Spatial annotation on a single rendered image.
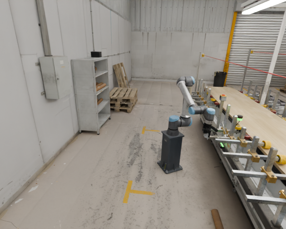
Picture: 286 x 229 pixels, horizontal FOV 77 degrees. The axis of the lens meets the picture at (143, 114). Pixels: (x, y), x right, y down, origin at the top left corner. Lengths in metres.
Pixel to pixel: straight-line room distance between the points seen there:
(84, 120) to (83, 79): 0.87
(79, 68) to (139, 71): 6.43
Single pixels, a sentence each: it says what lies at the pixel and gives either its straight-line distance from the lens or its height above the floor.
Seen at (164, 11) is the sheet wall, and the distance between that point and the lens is 9.81.
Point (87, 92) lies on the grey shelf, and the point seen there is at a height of 0.93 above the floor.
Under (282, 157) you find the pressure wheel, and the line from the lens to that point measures 1.98.
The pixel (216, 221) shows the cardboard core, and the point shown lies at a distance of 2.41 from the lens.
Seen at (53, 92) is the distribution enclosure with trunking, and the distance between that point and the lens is 2.98.
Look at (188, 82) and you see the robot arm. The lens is 2.55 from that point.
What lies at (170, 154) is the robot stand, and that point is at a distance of 2.79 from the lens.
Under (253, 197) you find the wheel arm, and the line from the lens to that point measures 1.44.
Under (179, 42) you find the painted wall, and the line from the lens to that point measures 9.71.
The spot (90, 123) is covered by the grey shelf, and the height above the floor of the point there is 0.25.
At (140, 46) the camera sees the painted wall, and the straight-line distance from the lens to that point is 9.78.
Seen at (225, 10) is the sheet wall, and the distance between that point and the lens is 10.18.
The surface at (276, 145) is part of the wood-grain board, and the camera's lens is 2.36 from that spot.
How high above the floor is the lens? 1.85
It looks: 21 degrees down
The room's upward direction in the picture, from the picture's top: 1 degrees clockwise
